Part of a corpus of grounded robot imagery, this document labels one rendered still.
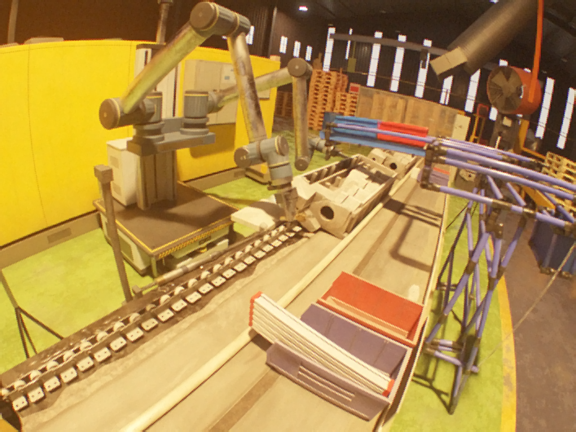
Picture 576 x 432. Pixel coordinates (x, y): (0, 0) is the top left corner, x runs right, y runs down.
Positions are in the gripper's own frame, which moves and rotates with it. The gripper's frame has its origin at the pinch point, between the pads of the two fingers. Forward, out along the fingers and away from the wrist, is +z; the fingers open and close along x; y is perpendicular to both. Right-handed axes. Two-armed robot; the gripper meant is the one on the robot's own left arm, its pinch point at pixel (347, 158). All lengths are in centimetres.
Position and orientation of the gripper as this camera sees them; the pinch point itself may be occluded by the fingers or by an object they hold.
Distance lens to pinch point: 219.0
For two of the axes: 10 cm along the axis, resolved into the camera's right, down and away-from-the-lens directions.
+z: 7.9, 4.9, -3.6
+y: 2.7, -8.2, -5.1
